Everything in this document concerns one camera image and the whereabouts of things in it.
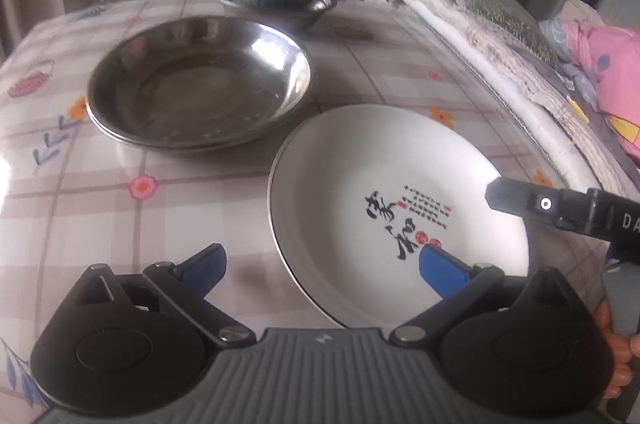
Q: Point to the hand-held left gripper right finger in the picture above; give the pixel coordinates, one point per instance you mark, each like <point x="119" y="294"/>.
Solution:
<point x="445" y="269"/>

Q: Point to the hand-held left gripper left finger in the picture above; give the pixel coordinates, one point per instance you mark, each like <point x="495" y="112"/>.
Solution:
<point x="205" y="266"/>

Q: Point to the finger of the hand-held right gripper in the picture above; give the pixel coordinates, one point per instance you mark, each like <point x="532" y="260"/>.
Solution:
<point x="525" y="201"/>

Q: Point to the stainless steel plate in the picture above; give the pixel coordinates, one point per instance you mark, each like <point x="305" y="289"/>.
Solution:
<point x="165" y="148"/>

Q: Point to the white plate with calligraphy print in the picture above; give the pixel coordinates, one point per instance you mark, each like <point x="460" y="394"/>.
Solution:
<point x="350" y="154"/>

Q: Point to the wide stainless steel basin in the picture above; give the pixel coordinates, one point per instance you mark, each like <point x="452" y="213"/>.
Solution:
<point x="200" y="94"/>

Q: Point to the stainless steel bowl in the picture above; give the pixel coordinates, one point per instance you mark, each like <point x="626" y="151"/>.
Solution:
<point x="302" y="16"/>

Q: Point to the person's right hand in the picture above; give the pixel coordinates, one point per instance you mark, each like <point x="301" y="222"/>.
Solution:
<point x="622" y="354"/>

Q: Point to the pink blanket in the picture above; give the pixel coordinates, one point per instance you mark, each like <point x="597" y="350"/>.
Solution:
<point x="615" y="69"/>

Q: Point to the white quilted blanket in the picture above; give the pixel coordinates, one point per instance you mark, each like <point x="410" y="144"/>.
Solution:
<point x="500" y="41"/>

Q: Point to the green leaf print pillow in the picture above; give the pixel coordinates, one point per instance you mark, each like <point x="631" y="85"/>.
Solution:
<point x="505" y="11"/>

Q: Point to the beige cloth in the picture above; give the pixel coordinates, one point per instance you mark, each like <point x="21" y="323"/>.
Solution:
<point x="595" y="16"/>

